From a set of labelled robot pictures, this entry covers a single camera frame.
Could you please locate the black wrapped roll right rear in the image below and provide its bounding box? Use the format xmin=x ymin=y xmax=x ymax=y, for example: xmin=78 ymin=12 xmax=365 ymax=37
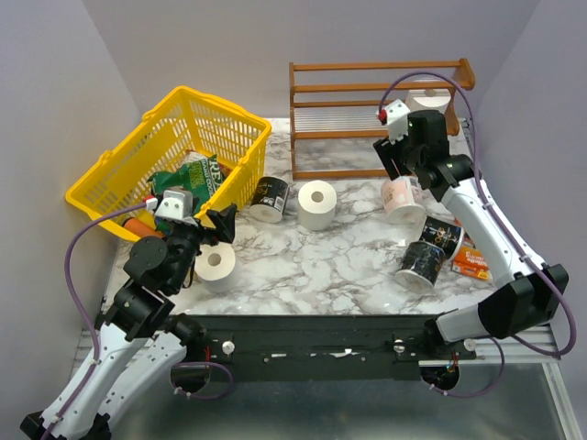
xmin=418 ymin=215 xmax=465 ymax=261

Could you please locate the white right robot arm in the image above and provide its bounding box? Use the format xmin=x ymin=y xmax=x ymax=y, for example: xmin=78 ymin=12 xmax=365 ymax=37
xmin=373 ymin=102 xmax=569 ymax=359

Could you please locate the orange carrot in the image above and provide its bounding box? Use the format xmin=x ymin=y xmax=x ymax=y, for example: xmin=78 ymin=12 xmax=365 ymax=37
xmin=123 ymin=217 xmax=164 ymax=238

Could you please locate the wooden two-tier shelf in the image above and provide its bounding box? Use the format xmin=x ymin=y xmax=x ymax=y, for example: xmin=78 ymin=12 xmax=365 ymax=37
xmin=289 ymin=58 xmax=476 ymax=181

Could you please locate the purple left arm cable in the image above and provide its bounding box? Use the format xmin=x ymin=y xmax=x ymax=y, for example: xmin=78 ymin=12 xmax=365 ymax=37
xmin=63 ymin=201 xmax=148 ymax=368

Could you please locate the green snack bag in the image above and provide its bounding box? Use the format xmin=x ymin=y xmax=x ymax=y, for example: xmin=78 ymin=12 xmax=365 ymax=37
xmin=148 ymin=155 xmax=227 ymax=212

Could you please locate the yellow plastic shopping basket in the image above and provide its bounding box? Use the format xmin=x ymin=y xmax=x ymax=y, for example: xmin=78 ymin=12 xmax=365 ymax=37
xmin=65 ymin=86 xmax=271 ymax=219

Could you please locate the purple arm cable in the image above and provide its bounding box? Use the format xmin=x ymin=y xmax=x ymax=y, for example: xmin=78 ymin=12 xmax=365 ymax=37
xmin=378 ymin=71 xmax=577 ymax=358
xmin=63 ymin=201 xmax=148 ymax=368

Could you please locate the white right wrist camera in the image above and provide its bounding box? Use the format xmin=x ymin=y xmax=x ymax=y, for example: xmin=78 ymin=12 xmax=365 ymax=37
xmin=378 ymin=99 xmax=410 ymax=143

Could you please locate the black wrapped roll near basket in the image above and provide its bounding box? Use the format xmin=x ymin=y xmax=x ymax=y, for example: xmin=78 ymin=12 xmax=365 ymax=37
xmin=249 ymin=176 xmax=289 ymax=224

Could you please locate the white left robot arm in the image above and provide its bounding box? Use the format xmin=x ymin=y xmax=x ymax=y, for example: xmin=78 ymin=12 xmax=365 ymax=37
xmin=20 ymin=197 xmax=238 ymax=439

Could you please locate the plastic pinkish paper roll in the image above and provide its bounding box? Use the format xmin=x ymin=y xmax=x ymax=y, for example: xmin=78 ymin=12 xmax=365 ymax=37
xmin=381 ymin=176 xmax=426 ymax=225

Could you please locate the black wrapped roll right front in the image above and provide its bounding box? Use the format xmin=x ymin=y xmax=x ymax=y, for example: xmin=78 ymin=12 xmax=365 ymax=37
xmin=395 ymin=241 xmax=446 ymax=292

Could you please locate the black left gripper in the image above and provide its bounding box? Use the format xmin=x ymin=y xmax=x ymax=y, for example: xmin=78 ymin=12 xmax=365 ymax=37
xmin=169 ymin=197 xmax=238 ymax=292

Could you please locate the orange snack packet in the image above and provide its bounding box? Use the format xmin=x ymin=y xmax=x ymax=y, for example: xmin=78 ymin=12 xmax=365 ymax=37
xmin=451 ymin=234 xmax=493 ymax=281

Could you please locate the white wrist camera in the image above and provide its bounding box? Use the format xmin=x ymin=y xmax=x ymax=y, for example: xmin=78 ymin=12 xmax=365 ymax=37
xmin=145 ymin=190 xmax=194 ymax=223
xmin=378 ymin=99 xmax=410 ymax=143

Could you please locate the aluminium rail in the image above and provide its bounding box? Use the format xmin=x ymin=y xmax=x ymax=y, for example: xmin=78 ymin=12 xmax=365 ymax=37
xmin=71 ymin=325 xmax=557 ymax=376

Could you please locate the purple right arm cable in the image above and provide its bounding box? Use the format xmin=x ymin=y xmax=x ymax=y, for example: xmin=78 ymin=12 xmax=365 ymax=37
xmin=378 ymin=71 xmax=577 ymax=358

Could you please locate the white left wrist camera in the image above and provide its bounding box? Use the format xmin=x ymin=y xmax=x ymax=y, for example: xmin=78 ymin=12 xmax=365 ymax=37
xmin=145 ymin=190 xmax=194 ymax=223

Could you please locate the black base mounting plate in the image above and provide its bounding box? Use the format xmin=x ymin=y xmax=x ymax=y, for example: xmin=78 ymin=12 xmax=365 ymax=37
xmin=94 ymin=313 xmax=533 ymax=384

